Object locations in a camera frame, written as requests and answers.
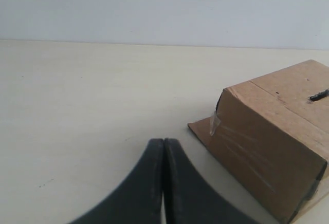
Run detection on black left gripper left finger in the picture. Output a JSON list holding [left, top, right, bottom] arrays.
[[72, 138, 165, 224]]

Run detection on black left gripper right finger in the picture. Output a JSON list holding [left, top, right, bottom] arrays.
[[163, 138, 252, 223]]

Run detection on brown cardboard slotted box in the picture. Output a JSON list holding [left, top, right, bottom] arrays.
[[188, 60, 328, 223]]

